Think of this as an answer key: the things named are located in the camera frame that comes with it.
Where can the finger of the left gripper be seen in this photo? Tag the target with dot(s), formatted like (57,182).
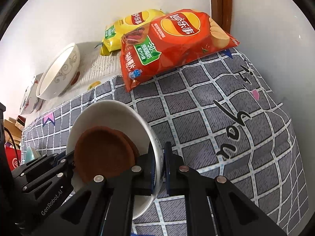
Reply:
(35,173)

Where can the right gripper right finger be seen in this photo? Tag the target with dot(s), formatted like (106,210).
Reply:
(214,206)

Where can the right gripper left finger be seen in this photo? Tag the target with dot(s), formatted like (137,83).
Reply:
(105,207)

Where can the teal square plate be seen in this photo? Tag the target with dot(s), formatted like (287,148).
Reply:
(31,154)

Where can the brown clay bowl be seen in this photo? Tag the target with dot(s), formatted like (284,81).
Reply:
(101,151)
(131,144)

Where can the white ceramic bowl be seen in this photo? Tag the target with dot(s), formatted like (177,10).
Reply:
(119,116)

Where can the red paper bag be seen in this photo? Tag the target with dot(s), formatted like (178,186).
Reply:
(13,157)

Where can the patterned gift box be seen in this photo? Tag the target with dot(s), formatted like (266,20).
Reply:
(20,122)

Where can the blue patterned white bowl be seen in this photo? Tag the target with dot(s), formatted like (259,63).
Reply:
(30,101)

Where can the grey checked tablecloth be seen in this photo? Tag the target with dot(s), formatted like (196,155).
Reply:
(219,115)

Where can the large white outer bowl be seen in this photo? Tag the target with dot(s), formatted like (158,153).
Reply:
(60,73)

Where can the yellow chips bag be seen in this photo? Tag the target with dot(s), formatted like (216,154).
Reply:
(113,33)

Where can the red chips bag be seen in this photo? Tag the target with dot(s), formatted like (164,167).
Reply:
(169,42)

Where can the brown wooden door frame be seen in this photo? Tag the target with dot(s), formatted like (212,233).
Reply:
(221,12)

